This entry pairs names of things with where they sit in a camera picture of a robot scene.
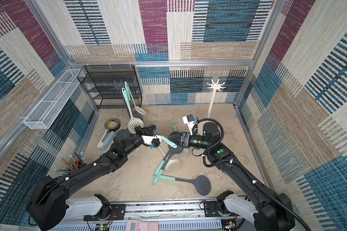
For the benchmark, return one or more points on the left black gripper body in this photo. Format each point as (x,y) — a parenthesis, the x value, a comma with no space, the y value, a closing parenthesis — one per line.
(140,132)

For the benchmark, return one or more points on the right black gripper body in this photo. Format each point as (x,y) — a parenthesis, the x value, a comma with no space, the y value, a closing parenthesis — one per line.
(183,139)

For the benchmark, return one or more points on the white skimmer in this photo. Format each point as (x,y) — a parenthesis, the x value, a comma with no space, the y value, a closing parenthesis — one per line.
(167,164)
(134,121)
(183,154)

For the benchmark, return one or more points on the white skimmer mint handle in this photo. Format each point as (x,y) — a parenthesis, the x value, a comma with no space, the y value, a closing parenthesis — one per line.
(130,97)

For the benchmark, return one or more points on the grey skimmer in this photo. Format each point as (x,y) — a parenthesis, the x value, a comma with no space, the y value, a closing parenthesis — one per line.
(173,151)
(201,183)
(169,141)

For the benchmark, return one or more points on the grey utensil rack stand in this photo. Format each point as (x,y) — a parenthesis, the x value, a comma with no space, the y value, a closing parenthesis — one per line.
(119,86)

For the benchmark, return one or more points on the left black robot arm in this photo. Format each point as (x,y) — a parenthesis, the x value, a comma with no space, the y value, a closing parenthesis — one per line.
(47,204)

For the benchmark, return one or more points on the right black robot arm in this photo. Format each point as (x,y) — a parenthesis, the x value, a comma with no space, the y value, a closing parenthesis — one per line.
(265,209)

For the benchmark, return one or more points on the white utensil rack stand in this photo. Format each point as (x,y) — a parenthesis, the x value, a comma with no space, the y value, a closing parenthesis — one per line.
(214,87)

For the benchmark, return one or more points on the black mesh shelf rack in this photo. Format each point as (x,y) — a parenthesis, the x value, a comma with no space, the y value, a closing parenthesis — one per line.
(98,82)

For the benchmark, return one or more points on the red pencil cup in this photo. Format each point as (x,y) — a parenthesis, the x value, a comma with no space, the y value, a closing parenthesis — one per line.
(74,162)

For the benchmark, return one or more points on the pink calculator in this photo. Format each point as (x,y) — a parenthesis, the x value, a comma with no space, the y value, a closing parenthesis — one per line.
(137,225)

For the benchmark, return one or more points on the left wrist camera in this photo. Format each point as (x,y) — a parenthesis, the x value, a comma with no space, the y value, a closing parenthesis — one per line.
(152,141)

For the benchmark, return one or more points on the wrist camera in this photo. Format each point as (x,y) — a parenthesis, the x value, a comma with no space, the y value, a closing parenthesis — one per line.
(190,121)
(152,141)

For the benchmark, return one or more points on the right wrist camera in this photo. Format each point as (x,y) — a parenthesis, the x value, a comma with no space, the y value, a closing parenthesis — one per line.
(190,121)

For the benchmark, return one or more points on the grey duct tape roll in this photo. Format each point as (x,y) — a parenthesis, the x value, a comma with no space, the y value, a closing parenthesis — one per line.
(113,124)

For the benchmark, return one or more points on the white wire wall basket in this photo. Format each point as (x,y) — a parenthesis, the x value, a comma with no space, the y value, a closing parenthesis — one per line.
(50,106)

